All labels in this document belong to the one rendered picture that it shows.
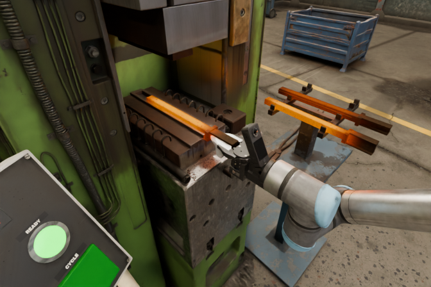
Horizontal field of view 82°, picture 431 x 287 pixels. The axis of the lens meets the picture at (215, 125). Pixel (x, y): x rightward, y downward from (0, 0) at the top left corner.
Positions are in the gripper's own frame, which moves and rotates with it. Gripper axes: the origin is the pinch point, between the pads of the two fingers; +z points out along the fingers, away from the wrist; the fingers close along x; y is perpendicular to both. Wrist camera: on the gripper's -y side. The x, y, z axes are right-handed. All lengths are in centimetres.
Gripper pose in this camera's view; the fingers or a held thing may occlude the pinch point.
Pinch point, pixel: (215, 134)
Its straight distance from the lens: 75.4
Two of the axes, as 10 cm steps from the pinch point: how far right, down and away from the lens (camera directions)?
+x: 6.8, -4.1, 6.1
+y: -0.2, 8.2, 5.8
